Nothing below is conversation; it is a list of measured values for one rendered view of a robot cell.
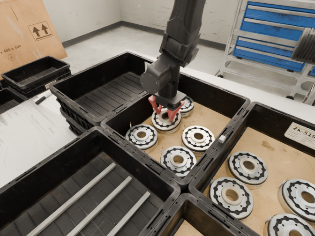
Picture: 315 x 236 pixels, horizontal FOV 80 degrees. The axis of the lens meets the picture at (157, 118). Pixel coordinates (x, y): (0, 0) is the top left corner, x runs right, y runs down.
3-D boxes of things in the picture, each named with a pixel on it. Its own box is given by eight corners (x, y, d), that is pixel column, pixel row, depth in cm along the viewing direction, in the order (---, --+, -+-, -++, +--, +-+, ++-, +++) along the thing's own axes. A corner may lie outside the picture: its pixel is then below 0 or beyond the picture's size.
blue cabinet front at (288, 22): (232, 55, 225) (247, 1, 186) (300, 71, 195) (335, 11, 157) (231, 55, 223) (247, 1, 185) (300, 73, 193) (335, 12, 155)
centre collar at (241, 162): (241, 155, 54) (242, 154, 53) (259, 163, 52) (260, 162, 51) (236, 168, 51) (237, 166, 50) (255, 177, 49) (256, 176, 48)
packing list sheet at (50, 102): (81, 73, 119) (81, 72, 119) (107, 84, 110) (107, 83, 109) (31, 99, 99) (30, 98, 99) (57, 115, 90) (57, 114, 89)
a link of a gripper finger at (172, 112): (170, 129, 59) (173, 106, 53) (153, 119, 62) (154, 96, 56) (182, 118, 63) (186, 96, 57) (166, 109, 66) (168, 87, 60)
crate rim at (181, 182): (178, 75, 77) (178, 70, 76) (250, 105, 63) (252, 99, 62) (99, 129, 55) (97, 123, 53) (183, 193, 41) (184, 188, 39)
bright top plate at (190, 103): (178, 92, 77) (178, 91, 77) (198, 103, 72) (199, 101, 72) (161, 103, 72) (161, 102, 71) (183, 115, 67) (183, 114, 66)
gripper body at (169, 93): (174, 109, 54) (176, 88, 49) (147, 95, 58) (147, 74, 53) (186, 99, 58) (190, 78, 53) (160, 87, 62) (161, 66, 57)
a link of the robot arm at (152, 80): (201, 45, 45) (172, 27, 46) (178, 62, 37) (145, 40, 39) (182, 83, 54) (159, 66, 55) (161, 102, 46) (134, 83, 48)
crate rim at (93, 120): (128, 55, 91) (127, 50, 90) (177, 75, 77) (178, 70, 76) (48, 91, 69) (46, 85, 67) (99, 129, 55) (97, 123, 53)
